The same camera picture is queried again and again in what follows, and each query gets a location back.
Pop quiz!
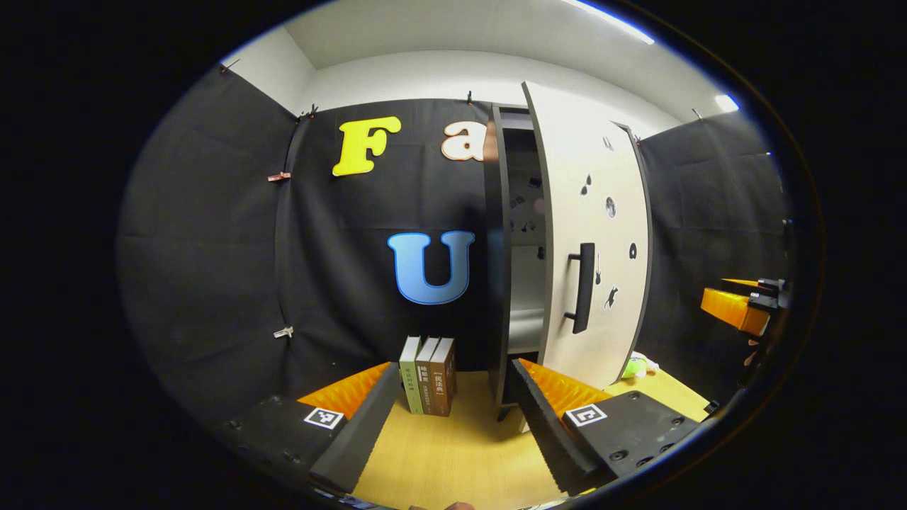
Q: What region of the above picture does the black backdrop cloth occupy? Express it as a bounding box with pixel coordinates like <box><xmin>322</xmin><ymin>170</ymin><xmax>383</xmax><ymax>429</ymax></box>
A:
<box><xmin>117</xmin><ymin>60</ymin><xmax>792</xmax><ymax>427</ymax></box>

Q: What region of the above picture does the long ceiling light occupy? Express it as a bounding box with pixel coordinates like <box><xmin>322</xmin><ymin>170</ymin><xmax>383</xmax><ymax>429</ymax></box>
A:
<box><xmin>558</xmin><ymin>0</ymin><xmax>657</xmax><ymax>46</ymax></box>

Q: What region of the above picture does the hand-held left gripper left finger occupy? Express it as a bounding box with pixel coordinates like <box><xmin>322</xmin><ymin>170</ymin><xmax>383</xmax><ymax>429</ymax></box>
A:
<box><xmin>213</xmin><ymin>363</ymin><xmax>402</xmax><ymax>497</ymax></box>

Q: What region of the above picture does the black cabinet door handle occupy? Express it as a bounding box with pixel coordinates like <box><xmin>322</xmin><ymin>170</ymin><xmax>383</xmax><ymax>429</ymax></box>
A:
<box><xmin>563</xmin><ymin>242</ymin><xmax>597</xmax><ymax>336</ymax></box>

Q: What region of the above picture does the white cabinet shelf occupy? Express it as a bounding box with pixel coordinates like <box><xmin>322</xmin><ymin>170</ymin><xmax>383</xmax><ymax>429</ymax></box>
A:
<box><xmin>508</xmin><ymin>307</ymin><xmax>547</xmax><ymax>354</ymax></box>

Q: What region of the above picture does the beige cabinet door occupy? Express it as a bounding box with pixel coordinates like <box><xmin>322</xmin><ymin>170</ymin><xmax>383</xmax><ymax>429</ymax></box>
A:
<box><xmin>522</xmin><ymin>80</ymin><xmax>651</xmax><ymax>391</ymax></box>

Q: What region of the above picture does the green and white plush toy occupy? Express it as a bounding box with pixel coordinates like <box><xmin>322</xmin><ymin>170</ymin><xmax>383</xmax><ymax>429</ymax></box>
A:
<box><xmin>621</xmin><ymin>351</ymin><xmax>660</xmax><ymax>381</ymax></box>

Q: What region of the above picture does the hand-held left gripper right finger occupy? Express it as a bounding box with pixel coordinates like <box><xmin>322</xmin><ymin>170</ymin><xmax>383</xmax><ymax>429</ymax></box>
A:
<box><xmin>509</xmin><ymin>358</ymin><xmax>714</xmax><ymax>497</ymax></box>

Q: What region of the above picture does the dark grey cabinet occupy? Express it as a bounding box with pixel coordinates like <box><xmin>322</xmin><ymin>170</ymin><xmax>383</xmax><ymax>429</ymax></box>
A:
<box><xmin>483</xmin><ymin>102</ymin><xmax>653</xmax><ymax>424</ymax></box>

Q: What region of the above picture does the green book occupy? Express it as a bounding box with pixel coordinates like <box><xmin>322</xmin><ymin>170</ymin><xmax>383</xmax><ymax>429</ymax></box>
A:
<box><xmin>398</xmin><ymin>336</ymin><xmax>424</xmax><ymax>416</ymax></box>

